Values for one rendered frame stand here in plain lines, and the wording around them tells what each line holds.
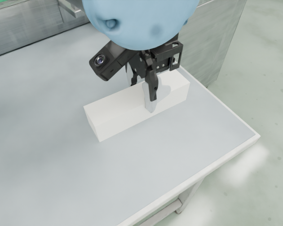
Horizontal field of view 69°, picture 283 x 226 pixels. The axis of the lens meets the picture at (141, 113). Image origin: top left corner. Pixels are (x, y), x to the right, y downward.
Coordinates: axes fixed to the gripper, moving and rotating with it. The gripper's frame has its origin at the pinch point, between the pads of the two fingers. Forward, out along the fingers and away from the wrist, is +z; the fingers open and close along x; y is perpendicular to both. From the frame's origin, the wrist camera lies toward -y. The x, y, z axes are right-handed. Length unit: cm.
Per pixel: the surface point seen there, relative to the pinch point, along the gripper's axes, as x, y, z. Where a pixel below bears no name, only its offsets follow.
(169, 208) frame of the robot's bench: -14, 6, 59
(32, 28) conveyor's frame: 42.8, -13.6, -1.0
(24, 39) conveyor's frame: 42.2, -17.2, 1.4
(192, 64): 36, 55, 37
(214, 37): 38, 69, 26
